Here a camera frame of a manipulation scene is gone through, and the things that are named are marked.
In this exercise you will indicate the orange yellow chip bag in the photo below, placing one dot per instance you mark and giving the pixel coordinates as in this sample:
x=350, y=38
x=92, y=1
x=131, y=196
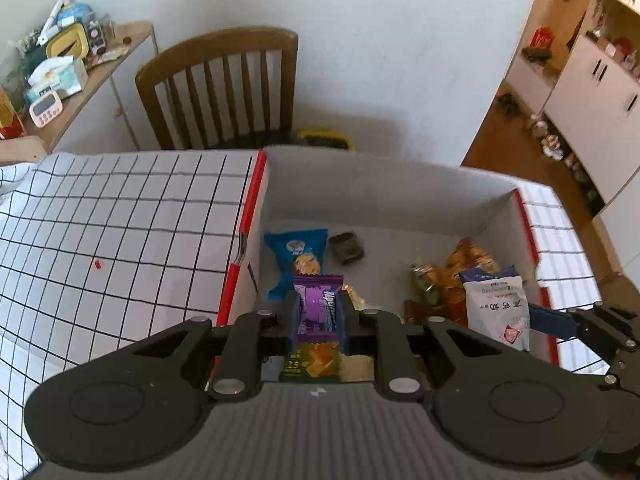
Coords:
x=466, y=257

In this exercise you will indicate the white digital timer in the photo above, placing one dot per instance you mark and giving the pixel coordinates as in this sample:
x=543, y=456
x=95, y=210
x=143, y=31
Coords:
x=45, y=109

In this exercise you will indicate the white wall cabinets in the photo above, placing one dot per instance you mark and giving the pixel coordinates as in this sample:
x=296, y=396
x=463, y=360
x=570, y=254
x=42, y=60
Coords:
x=577, y=65

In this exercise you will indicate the checkered white tablecloth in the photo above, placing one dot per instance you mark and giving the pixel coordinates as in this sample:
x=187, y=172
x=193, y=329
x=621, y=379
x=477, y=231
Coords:
x=98, y=251

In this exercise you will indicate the white side cabinet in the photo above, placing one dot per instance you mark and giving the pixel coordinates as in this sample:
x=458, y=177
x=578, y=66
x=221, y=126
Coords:
x=106, y=117

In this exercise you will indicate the green cracker packet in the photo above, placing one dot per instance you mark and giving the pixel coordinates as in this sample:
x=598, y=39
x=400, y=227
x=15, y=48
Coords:
x=313, y=362

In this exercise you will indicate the small dark brown candy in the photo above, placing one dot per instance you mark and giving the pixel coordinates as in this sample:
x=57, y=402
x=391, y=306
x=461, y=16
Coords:
x=346, y=248

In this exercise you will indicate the white blue snack packet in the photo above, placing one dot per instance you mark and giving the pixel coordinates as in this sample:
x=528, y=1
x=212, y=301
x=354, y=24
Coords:
x=497, y=307

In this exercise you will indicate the blue cookie packet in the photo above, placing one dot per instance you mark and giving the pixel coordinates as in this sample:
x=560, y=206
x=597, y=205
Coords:
x=296, y=252

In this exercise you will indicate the pale yellow snack packet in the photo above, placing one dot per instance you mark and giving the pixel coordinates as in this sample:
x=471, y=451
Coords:
x=356, y=369

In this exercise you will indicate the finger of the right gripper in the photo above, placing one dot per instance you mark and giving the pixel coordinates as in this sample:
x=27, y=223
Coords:
x=563, y=325

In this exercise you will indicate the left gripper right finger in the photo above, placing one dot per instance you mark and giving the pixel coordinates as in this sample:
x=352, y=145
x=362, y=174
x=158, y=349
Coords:
x=382, y=336

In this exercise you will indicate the purple snack packet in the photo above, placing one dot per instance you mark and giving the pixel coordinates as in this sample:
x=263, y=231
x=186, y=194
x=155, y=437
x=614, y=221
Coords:
x=318, y=321

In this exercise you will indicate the brown foil snack bag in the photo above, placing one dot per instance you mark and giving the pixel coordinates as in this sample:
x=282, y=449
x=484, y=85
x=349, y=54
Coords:
x=426, y=300

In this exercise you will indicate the yellow black dustpan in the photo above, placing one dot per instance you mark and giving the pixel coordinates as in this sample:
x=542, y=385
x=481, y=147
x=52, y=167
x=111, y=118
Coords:
x=324, y=138

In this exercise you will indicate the tissue box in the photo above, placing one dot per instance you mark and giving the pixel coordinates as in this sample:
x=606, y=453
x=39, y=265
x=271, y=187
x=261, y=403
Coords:
x=65, y=75

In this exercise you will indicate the wooden chair behind table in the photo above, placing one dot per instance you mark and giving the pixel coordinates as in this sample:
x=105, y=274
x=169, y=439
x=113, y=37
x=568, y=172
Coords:
x=233, y=88

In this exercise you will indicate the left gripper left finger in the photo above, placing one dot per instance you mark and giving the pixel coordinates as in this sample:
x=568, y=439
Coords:
x=240, y=349

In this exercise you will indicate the red cardboard box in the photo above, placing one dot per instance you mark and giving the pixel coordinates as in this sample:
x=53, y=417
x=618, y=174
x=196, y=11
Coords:
x=397, y=207

